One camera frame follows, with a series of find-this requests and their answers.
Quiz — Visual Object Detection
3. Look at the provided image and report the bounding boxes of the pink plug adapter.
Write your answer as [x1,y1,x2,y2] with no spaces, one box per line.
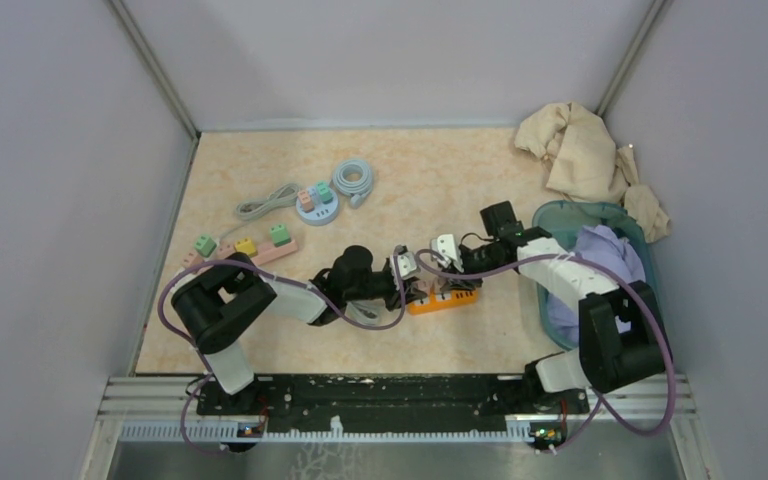
[413,280,432,298]
[430,278,448,295]

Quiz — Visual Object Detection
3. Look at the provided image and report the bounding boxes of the orange power strip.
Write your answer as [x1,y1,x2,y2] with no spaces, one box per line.
[407,289,479,316]

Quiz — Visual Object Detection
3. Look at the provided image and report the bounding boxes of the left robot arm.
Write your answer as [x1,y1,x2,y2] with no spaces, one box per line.
[157,245,427,414]

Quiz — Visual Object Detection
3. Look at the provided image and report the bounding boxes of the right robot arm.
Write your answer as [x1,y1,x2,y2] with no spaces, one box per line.
[430,201,670,412]

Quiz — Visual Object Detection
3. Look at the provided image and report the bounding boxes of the round blue socket hub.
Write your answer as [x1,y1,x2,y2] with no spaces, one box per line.
[295,181,340,226]

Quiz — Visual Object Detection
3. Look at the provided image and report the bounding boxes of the green plug adapter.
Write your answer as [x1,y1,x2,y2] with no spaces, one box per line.
[269,223,292,247]
[193,234,217,258]

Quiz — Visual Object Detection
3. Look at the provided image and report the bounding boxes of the yellow plug adapter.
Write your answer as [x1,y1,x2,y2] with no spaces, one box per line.
[233,237,258,257]

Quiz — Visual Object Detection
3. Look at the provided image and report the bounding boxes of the brown plug adapter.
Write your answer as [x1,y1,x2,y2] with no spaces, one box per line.
[215,243,236,260]

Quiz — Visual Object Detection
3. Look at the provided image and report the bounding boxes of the teal plastic basket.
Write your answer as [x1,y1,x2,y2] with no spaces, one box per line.
[532,200,659,351]

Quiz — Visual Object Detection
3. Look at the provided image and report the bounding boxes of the lavender cloth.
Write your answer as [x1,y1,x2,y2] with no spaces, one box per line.
[546,225,647,345]

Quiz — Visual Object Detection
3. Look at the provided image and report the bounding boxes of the beige cloth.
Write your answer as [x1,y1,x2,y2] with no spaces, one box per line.
[514,102,672,243]

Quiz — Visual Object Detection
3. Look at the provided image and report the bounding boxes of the pink power strip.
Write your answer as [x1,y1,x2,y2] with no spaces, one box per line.
[181,238,299,273]

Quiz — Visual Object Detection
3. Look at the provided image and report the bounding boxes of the pink adapter on strip end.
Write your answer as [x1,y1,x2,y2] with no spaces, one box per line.
[181,250,204,269]

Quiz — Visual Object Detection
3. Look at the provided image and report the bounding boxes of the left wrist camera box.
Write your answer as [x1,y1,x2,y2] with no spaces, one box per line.
[391,246,420,280]

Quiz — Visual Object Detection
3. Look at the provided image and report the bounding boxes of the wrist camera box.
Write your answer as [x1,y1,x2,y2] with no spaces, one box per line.
[391,246,420,280]
[430,233,463,273]

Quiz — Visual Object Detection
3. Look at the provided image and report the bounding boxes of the grey power strip cable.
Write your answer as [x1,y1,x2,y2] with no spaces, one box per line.
[344,299,412,329]

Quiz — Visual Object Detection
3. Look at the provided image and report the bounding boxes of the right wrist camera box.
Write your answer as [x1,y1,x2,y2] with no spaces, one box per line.
[430,233,463,273]

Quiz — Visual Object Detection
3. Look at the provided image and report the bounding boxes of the coiled blue-grey cable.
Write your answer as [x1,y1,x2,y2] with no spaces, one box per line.
[330,158,376,210]

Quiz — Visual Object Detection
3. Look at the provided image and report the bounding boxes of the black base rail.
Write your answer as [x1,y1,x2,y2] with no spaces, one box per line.
[196,374,590,434]

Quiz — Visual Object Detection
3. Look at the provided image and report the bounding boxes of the grey bundled cable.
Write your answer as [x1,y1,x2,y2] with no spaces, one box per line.
[234,183,302,223]

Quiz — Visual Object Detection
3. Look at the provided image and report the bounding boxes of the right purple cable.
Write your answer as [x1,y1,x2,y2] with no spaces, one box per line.
[413,248,678,455]

